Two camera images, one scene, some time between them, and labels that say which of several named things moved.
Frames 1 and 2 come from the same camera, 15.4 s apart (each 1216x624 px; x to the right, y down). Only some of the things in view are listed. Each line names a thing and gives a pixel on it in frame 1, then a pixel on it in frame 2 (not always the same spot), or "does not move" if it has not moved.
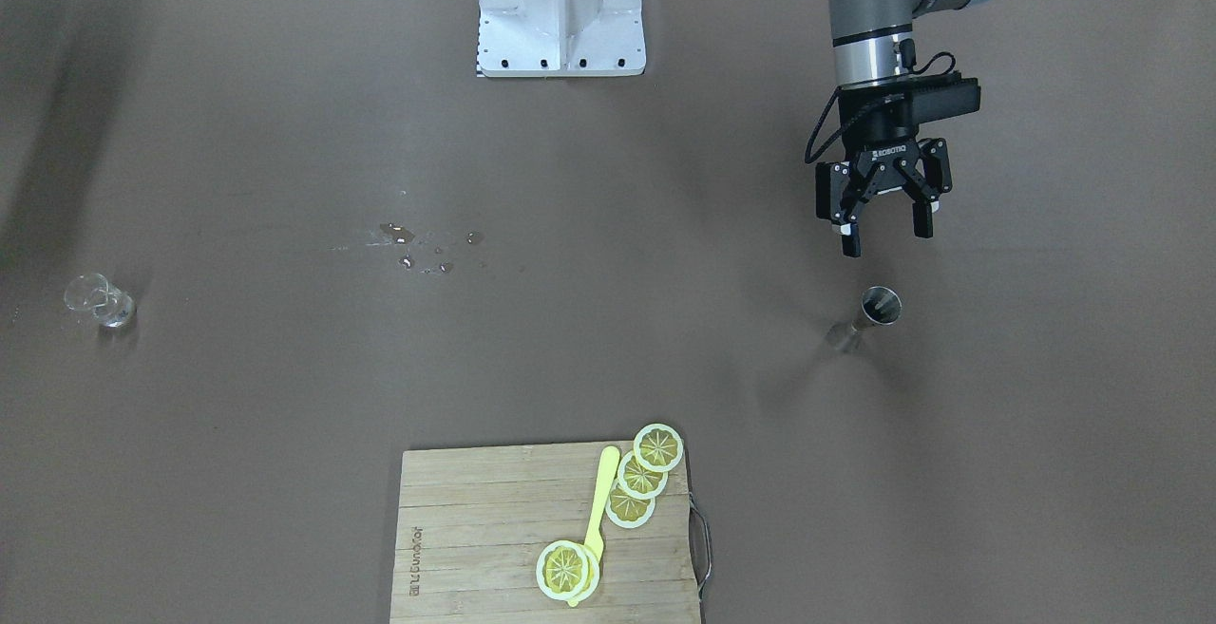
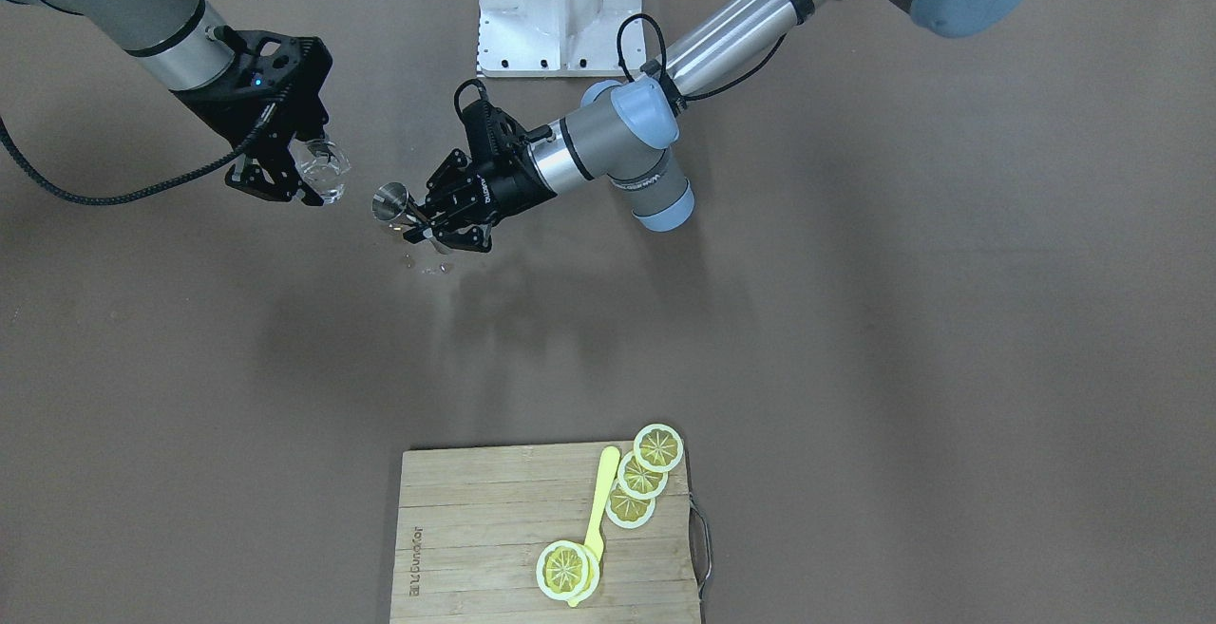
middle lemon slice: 639,482 does not move
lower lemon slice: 626,511 does not move
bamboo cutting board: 472,523 does not move
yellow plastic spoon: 594,538 does not move
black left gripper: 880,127 → 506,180
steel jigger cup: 881,306 → 390,199
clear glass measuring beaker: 95,294 → 323,165
